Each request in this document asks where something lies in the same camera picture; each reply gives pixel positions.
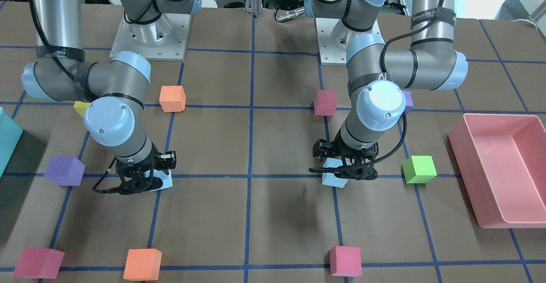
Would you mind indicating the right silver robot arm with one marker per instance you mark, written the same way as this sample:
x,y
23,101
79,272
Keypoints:
x,y
115,91

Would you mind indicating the pink plastic tray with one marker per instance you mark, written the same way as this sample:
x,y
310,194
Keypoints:
x,y
502,159

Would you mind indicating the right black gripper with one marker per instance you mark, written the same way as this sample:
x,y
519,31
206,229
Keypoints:
x,y
167,158

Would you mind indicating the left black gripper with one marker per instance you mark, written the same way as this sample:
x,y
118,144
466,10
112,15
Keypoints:
x,y
320,148

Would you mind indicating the purple foam block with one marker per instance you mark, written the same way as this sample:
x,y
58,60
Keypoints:
x,y
65,171

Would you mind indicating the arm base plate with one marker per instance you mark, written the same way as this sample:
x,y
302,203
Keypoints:
x,y
164,39
333,37

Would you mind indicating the orange block near arm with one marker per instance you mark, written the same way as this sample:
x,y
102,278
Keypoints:
x,y
172,99

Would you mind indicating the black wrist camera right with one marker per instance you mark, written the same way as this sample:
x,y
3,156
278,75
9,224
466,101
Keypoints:
x,y
165,161

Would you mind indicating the cyan plastic tray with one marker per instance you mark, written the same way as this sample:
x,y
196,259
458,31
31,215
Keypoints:
x,y
10,133

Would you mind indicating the pink block near tray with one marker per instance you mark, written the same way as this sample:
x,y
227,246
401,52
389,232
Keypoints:
x,y
39,263

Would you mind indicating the orange block far side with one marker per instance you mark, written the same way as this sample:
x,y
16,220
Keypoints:
x,y
143,264

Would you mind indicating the yellow foam block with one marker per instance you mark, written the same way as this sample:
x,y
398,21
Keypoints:
x,y
81,107

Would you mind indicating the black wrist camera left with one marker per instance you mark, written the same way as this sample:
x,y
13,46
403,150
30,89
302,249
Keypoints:
x,y
322,149

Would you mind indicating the purple block far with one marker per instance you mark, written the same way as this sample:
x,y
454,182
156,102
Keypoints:
x,y
409,101

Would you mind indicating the light blue foam block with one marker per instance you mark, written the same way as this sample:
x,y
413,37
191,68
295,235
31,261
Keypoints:
x,y
166,178

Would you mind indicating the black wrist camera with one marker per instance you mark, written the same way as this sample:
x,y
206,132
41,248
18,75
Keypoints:
x,y
322,149
165,161

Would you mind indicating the pink block base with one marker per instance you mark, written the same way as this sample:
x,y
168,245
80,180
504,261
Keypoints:
x,y
325,102

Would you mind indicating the green foam block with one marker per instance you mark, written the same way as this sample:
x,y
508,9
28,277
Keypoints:
x,y
419,169

